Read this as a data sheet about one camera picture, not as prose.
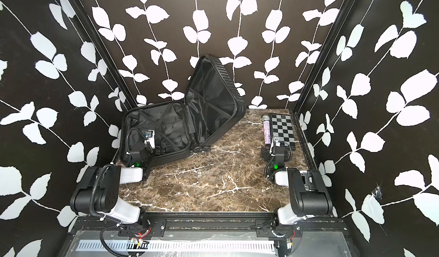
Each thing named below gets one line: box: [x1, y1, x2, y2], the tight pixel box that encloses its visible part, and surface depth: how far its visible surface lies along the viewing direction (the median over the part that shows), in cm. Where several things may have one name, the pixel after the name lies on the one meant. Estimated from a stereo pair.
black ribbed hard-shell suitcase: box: [120, 54, 246, 164], surface depth 100 cm
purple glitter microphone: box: [262, 115, 271, 146], surface depth 109 cm
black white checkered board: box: [270, 113, 297, 148], surface depth 110 cm
